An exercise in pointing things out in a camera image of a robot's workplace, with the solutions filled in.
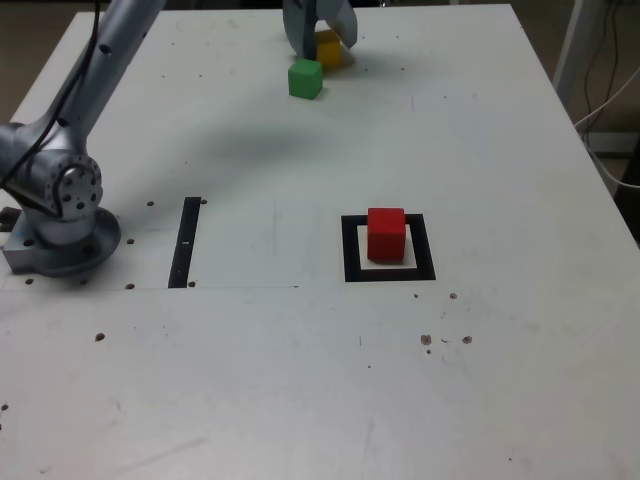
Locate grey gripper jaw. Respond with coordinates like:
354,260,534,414
317,0,359,51
282,0,319,62

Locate yellow cube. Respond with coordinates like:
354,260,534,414
315,29,351,69

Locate green cube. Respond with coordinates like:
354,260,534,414
287,57,324,100

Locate red cube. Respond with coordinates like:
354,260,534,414
366,207,406,263

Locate black tape square outline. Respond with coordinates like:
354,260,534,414
340,213,437,283

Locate white table leg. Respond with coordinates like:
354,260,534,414
552,0,609,104

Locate black tape strip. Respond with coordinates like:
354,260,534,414
167,196,202,290

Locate black hanging cable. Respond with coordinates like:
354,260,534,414
583,0,626,132

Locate white cable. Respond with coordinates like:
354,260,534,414
573,64,640,190

